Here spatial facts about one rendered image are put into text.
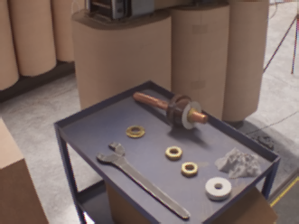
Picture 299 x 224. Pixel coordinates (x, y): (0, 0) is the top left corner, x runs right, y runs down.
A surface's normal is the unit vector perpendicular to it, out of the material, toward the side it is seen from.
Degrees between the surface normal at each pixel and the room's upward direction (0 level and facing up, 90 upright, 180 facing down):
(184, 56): 90
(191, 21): 90
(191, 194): 0
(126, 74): 90
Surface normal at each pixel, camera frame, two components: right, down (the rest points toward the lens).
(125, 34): 0.23, 0.55
